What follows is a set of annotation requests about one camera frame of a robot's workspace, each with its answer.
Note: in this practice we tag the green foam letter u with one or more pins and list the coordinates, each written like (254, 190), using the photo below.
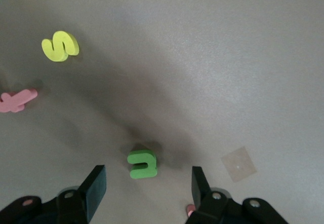
(141, 158)

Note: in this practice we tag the clear square tape patch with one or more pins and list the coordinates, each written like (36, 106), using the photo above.
(239, 164)

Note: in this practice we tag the yellow foam letter s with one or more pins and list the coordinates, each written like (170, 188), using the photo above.
(57, 54)

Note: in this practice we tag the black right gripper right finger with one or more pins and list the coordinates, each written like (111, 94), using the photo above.
(202, 196)

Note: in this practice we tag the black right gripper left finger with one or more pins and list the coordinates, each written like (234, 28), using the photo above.
(93, 188)

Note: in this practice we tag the red foam letter f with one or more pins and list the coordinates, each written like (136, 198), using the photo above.
(17, 102)

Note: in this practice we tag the red foam letter w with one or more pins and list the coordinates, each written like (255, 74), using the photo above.
(190, 210)

